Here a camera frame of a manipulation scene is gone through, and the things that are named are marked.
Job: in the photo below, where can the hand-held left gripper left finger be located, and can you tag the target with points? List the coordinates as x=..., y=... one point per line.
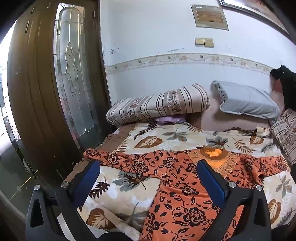
x=86, y=178

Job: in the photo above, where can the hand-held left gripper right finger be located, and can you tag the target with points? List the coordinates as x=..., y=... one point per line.
x=211, y=180

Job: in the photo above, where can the orange floral garment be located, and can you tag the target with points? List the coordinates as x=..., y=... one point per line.
x=175, y=171

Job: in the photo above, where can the leaf print blanket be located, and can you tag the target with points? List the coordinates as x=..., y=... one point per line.
x=129, y=183

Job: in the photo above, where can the purple cloth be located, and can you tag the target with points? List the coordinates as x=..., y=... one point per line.
x=168, y=120

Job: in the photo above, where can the grey pillow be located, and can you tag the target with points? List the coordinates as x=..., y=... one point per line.
x=247, y=102

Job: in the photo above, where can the striped floral cushion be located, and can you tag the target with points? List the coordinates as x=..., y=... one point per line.
x=286, y=132

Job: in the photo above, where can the striped rolled quilt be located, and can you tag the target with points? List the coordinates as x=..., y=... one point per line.
x=157, y=104

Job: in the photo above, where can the wooden door with glass panel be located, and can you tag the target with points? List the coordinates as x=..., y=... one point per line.
x=34, y=92

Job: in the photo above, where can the black garment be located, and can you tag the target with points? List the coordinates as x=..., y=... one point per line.
x=289, y=85

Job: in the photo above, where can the small framed picture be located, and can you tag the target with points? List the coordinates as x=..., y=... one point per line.
x=209, y=16

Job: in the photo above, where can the large framed painting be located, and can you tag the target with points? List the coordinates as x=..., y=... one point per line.
x=254, y=7

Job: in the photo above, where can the beige wall switch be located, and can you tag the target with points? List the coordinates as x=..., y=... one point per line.
x=208, y=42
x=199, y=42

